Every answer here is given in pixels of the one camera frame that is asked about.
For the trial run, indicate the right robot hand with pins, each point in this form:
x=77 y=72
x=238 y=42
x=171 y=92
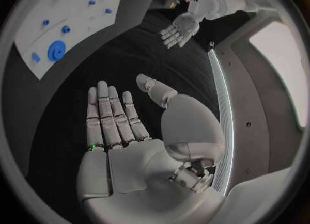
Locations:
x=135 y=169

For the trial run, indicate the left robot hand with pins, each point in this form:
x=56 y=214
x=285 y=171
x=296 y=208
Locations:
x=184 y=26

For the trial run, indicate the white task board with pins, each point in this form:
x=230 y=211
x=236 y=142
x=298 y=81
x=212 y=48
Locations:
x=77 y=20

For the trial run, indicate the blue peg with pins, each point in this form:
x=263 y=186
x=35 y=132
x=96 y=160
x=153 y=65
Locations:
x=91 y=2
x=45 y=22
x=108 y=11
x=66 y=29

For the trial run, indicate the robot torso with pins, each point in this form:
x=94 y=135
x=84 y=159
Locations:
x=252 y=111

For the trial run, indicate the blue gear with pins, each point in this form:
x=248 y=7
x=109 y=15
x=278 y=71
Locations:
x=57 y=50

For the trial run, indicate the blue block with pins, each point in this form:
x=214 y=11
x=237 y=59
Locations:
x=35 y=57

